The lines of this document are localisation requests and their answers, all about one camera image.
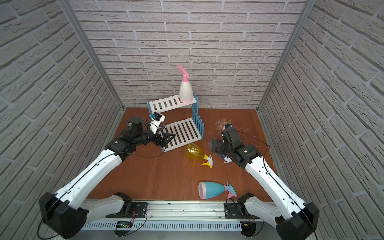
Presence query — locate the clear blue spray bottle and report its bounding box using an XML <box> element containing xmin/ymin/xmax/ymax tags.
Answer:
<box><xmin>222</xmin><ymin>155</ymin><xmax>232</xmax><ymax>164</ymax></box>

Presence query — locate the blue white wooden shelf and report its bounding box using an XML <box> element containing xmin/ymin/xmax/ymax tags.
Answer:
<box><xmin>147</xmin><ymin>94</ymin><xmax>205</xmax><ymax>152</ymax></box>

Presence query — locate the yellow spray bottle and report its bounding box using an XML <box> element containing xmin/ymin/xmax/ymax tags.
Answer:
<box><xmin>185</xmin><ymin>143</ymin><xmax>213</xmax><ymax>169</ymax></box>

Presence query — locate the white pink spray bottle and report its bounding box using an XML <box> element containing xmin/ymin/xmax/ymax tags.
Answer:
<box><xmin>178</xmin><ymin>65</ymin><xmax>194</xmax><ymax>104</ymax></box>

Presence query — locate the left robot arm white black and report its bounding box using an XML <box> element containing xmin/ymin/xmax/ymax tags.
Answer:
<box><xmin>39</xmin><ymin>113</ymin><xmax>175</xmax><ymax>240</ymax></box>

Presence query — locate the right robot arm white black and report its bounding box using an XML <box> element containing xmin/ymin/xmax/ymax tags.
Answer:
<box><xmin>211</xmin><ymin>124</ymin><xmax>320</xmax><ymax>240</ymax></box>

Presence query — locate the teal pink spray bottle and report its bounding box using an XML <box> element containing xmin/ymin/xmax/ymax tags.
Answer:
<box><xmin>198</xmin><ymin>182</ymin><xmax>238</xmax><ymax>200</ymax></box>

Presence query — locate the black round connector box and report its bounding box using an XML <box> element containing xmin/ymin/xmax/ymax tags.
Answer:
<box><xmin>241</xmin><ymin>222</ymin><xmax>257</xmax><ymax>238</ymax></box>

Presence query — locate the small green circuit board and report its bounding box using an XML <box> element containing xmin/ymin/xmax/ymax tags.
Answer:
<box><xmin>116</xmin><ymin>221</ymin><xmax>134</xmax><ymax>229</ymax></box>

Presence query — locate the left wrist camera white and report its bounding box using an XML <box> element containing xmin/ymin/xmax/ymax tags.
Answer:
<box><xmin>150</xmin><ymin>112</ymin><xmax>166</xmax><ymax>134</ymax></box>

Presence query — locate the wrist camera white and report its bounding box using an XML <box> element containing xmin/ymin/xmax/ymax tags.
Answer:
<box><xmin>223</xmin><ymin>124</ymin><xmax>233</xmax><ymax>130</ymax></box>
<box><xmin>150</xmin><ymin>112</ymin><xmax>166</xmax><ymax>134</ymax></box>

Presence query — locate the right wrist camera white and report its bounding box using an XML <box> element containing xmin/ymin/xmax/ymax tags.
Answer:
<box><xmin>223</xmin><ymin>124</ymin><xmax>233</xmax><ymax>130</ymax></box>

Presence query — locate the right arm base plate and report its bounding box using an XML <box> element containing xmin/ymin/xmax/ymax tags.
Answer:
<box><xmin>224</xmin><ymin>201</ymin><xmax>261</xmax><ymax>221</ymax></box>

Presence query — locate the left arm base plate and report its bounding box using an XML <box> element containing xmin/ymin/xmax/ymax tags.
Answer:
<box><xmin>106</xmin><ymin>202</ymin><xmax>148</xmax><ymax>218</ymax></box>

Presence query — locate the aluminium front rail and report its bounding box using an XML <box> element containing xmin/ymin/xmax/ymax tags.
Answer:
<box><xmin>82</xmin><ymin>200</ymin><xmax>269</xmax><ymax>236</ymax></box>

